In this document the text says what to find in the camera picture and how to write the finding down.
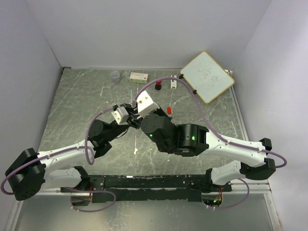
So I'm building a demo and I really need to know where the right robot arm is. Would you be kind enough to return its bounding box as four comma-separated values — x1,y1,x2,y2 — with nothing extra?
138,103,276,192

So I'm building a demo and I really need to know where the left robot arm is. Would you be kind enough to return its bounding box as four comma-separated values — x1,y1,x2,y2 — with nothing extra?
0,103,141,201

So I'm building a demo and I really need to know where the red black stamp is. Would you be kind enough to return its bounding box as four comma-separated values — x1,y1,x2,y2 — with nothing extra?
154,81,162,90

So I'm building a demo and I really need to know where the white stapler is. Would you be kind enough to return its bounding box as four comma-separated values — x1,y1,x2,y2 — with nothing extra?
170,75,177,89

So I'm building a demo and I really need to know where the green white staple box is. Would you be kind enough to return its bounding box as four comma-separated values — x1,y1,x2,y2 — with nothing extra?
129,72,148,83

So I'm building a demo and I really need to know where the clear jar of paperclips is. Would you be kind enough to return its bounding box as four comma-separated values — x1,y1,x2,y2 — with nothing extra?
110,71,121,83

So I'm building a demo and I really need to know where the yellow framed whiteboard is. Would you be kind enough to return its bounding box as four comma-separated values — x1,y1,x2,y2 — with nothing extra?
180,51,235,104

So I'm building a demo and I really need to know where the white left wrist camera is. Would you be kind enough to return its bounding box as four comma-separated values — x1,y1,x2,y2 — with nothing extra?
111,106,129,125

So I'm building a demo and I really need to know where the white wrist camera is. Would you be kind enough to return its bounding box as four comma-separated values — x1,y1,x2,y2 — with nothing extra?
111,106,129,125
137,90,159,117

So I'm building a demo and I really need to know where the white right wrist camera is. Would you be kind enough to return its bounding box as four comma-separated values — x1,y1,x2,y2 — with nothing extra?
137,90,159,117

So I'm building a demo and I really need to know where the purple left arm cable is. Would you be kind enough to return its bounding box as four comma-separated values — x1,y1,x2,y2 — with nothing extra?
1,108,116,212

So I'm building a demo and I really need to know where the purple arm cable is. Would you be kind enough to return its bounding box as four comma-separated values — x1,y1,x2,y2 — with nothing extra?
131,76,287,210
1,108,116,212

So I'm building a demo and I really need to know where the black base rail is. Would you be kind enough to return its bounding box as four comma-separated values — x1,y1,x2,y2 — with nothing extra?
60,174,233,204

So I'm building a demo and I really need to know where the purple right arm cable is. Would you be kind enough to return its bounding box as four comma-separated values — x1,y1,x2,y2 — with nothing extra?
131,76,287,210

